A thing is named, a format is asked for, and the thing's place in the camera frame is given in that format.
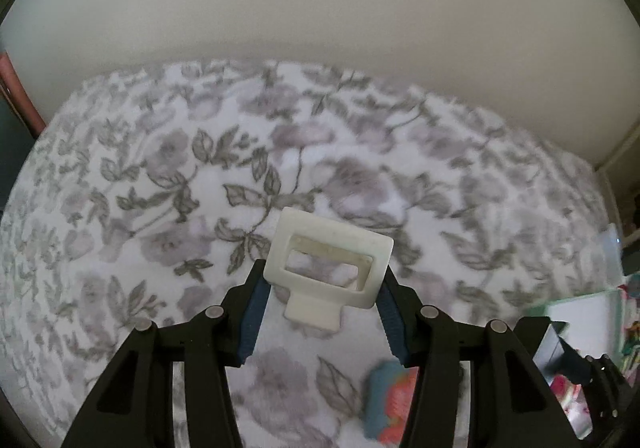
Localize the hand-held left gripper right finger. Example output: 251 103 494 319
377 273 576 448

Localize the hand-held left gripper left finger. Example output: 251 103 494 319
60 261 271 448

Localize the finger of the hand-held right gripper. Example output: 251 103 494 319
562 338 628 440
515 315 569 361

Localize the white plastic frame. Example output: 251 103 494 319
263 207 394 333

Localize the white tray with teal rim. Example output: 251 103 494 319
542 288 626 331

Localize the colourful printed cloth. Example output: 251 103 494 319
616 275 640 374

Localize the colourful foam puzzle toy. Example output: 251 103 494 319
361 360 420 444

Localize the floral blanket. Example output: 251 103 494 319
0 59 623 448

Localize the pink board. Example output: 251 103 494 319
0 51 47 139

